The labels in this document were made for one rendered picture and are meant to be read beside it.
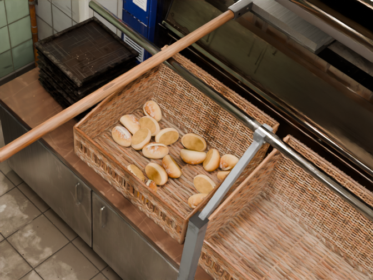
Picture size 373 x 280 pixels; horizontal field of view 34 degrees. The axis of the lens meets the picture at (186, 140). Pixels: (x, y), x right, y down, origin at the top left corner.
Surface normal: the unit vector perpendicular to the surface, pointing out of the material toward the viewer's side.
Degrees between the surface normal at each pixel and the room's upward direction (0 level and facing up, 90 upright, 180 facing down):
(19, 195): 0
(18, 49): 90
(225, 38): 70
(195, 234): 90
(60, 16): 90
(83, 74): 0
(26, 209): 0
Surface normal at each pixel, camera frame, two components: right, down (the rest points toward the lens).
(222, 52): -0.62, 0.24
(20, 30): 0.72, 0.58
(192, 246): -0.69, 0.50
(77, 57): 0.11, -0.65
